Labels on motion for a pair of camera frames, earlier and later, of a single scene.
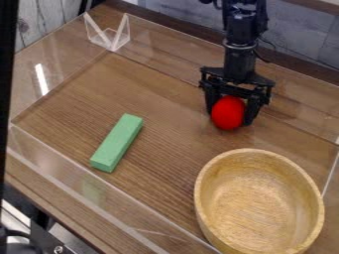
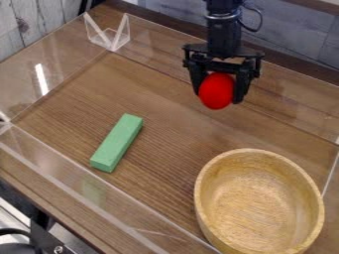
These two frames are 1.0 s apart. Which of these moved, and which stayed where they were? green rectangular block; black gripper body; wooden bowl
Moved: black gripper body
Stayed: wooden bowl; green rectangular block
